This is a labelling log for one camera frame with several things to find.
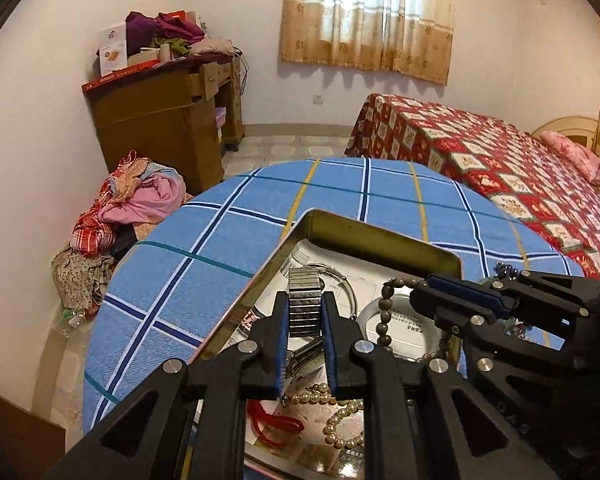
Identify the white product box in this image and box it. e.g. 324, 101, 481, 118
98, 22, 128, 77

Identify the cream wooden headboard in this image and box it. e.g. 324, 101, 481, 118
531, 115, 598, 153

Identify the pink pillow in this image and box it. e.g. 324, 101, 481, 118
539, 130, 600, 185

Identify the blue plaid tablecloth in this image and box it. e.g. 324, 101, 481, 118
83, 158, 582, 429

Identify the silver metal watch band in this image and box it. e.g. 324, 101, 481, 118
288, 268, 323, 337

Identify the white pearl necklace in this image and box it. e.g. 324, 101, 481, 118
284, 351, 437, 451

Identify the red patterned bedspread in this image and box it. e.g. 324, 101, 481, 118
344, 93, 600, 278

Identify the clothes pile on floor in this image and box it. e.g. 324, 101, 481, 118
50, 152, 190, 328

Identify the brown wooden desk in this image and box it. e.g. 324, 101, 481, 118
83, 54, 245, 195

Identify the beige floral window curtain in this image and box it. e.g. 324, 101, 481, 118
279, 0, 455, 86

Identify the brown wooden bead bracelet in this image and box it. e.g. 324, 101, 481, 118
374, 275, 454, 361

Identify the red flat box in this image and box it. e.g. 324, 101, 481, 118
82, 60, 159, 93

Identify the white jade bangle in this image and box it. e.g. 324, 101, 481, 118
356, 294, 441, 361

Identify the pile of clothes on desk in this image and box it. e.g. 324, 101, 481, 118
125, 11, 236, 56

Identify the red cord knot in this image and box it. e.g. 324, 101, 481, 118
246, 400, 304, 448

